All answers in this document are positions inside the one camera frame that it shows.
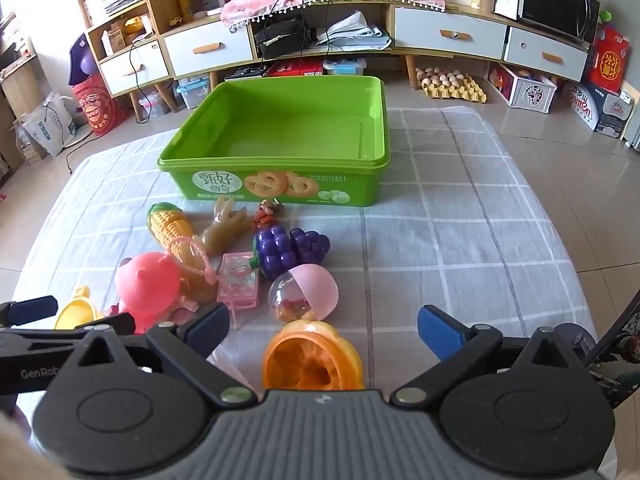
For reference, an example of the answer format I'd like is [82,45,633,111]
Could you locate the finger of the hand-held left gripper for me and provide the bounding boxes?
[0,296,58,327]
[0,314,137,358]

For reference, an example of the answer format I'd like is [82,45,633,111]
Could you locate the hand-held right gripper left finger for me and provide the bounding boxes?
[65,302,257,408]

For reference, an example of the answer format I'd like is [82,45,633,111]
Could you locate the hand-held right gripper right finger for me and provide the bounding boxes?
[391,305,574,407]

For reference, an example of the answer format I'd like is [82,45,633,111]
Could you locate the yellow plastic toy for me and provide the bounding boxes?
[54,285,103,331]

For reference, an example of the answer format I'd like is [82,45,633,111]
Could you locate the small pink card box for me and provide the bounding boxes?
[216,252,262,310]

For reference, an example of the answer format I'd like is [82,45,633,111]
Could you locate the pink pig toy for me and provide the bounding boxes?
[109,252,193,333]

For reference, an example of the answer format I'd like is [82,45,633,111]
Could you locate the orange toy fruit half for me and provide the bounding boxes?
[262,320,366,392]

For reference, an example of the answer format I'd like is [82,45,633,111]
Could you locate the purple toy grapes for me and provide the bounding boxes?
[251,225,332,281]

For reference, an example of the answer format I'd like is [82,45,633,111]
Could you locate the pink clear capsule ball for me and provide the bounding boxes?
[268,264,341,323]

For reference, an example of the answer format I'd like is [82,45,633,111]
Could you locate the yellow toy corn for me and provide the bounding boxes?
[146,202,196,253]

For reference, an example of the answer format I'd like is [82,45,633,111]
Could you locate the small brown red figurine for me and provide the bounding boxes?
[254,199,286,231]

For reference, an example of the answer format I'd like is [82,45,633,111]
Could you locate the green plastic box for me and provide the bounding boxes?
[157,76,392,208]

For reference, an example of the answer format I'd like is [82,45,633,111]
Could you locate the grey checked blanket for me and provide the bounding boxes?
[10,106,601,411]

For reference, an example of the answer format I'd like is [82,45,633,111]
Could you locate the dark printed card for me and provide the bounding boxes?
[582,290,640,411]

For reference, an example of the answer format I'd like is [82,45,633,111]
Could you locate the white sack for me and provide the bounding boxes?
[22,92,76,156]

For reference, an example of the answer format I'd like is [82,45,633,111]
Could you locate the small clear storage box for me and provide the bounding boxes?
[137,91,166,122]

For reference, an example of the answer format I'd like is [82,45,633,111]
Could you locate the clear blue-lid storage box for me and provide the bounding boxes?
[176,76,211,109]
[322,58,368,77]

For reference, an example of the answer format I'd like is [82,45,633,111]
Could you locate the yellow egg tray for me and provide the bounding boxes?
[416,66,487,102]

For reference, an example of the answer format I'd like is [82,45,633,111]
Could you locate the white printed crate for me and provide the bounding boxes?
[487,62,558,113]

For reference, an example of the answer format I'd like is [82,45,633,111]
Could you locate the purple bag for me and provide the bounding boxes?
[67,34,101,86]

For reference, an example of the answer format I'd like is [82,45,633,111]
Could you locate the white cabinet drawer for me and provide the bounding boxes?
[163,22,255,78]
[504,27,588,82]
[392,6,508,61]
[98,40,171,97]

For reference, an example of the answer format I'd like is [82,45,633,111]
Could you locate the blue white carton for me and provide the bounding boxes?
[567,81,628,133]

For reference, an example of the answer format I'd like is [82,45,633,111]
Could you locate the red flat box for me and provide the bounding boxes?
[267,58,326,78]

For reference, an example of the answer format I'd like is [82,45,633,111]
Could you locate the small cardboard carton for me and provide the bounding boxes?
[102,27,126,53]

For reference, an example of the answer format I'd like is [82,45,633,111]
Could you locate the black bag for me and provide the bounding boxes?
[254,15,308,59]

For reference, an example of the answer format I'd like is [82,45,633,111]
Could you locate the folded papers pile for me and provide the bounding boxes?
[316,10,392,51]

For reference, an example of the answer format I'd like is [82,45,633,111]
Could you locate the red gift box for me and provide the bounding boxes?
[586,25,632,93]

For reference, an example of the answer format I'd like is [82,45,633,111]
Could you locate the wooden cabinet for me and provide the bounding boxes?
[77,0,601,111]

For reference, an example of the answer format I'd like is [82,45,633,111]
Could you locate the black microwave oven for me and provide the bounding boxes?
[517,0,601,46]

